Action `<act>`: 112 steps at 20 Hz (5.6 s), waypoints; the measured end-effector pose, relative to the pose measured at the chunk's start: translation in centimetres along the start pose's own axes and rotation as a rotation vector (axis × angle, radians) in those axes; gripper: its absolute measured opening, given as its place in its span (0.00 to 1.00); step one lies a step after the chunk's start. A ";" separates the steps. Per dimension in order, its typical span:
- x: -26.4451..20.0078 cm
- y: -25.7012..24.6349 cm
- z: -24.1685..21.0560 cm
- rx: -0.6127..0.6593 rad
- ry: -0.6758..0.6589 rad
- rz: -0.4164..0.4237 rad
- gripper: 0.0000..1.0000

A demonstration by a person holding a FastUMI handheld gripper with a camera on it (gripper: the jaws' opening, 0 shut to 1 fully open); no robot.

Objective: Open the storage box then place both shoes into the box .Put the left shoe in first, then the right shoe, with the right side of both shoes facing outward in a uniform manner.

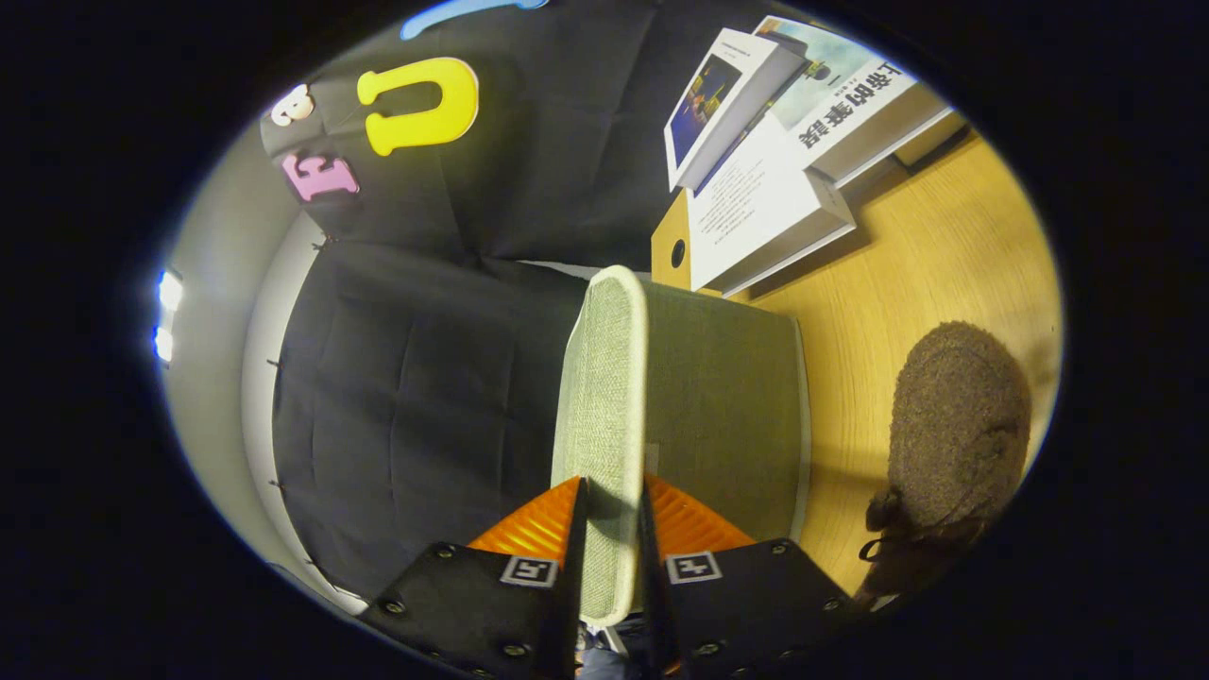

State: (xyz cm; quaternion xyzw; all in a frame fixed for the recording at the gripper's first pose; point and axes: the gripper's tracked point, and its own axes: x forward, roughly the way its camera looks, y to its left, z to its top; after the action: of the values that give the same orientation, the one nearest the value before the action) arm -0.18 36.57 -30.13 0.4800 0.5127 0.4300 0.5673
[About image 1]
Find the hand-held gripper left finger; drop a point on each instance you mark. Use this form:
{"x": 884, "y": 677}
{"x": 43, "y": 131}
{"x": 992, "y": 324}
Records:
{"x": 572, "y": 586}

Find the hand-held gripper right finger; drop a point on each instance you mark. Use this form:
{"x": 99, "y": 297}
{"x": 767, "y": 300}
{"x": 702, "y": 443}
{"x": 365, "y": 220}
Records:
{"x": 654, "y": 586}

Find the green fabric storage box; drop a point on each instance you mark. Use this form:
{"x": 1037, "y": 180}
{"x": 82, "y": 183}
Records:
{"x": 718, "y": 406}

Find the brown fuzzy shoe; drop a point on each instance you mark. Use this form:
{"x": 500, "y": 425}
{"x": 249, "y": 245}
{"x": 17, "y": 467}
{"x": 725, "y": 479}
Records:
{"x": 954, "y": 425}

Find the white book with small text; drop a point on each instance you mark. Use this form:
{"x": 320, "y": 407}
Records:
{"x": 756, "y": 208}

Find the book with blue photo cover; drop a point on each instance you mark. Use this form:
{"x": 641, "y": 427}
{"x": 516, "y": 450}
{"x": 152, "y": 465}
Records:
{"x": 727, "y": 94}

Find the small ceiling light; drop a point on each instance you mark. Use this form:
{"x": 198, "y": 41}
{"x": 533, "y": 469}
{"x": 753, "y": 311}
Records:
{"x": 169, "y": 293}

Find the book with sky picture cover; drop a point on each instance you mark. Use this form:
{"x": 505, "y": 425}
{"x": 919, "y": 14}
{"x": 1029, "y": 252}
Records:
{"x": 850, "y": 104}

